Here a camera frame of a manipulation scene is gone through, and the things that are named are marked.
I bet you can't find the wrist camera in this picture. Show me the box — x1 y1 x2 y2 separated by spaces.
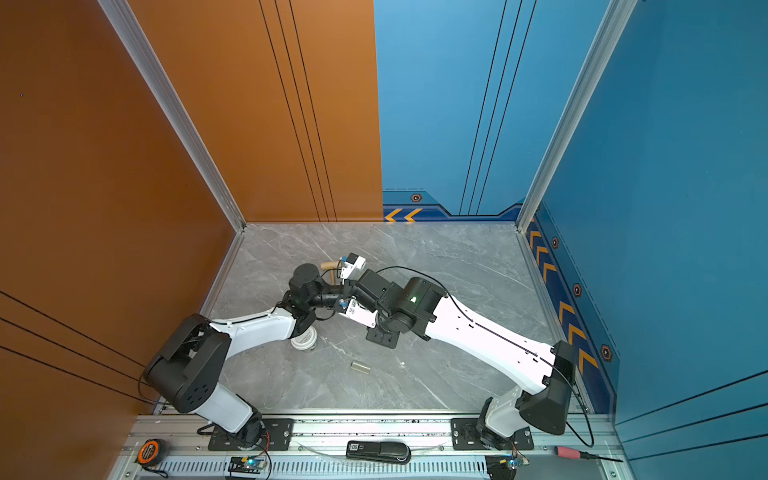
339 298 377 328
337 253 366 283

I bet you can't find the circuit board right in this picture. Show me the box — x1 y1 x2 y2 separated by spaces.
485 453 530 480

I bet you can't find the green circuit board left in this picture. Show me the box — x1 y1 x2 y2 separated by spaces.
227 456 269 478

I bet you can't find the wooden mallet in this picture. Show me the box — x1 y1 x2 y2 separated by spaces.
320 260 339 271

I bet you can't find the pink handled screwdriver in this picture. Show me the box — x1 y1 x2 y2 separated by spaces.
554 446 622 463

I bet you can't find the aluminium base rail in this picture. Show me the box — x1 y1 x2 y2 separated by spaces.
109 411 633 479

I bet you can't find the remote battery cover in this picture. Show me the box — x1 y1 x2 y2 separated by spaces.
350 361 371 374

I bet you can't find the aluminium corner post right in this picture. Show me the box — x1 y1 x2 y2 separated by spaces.
516 0 637 234

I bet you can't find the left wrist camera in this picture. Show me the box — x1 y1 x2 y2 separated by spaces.
337 253 366 283

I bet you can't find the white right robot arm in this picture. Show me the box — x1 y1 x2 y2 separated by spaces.
350 270 575 450

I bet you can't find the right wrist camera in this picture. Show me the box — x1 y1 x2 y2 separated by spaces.
339 298 377 328

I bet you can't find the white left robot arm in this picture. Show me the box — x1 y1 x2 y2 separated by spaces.
142 256 358 448

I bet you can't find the aluminium corner post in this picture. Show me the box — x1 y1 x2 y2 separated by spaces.
97 0 247 234
516 0 637 234

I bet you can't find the black handheld scanner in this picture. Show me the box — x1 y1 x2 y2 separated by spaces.
345 440 412 465

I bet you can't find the orange tape measure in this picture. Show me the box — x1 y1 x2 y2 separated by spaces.
136 439 169 468

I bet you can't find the aluminium corner post left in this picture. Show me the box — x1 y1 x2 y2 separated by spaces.
97 0 247 234

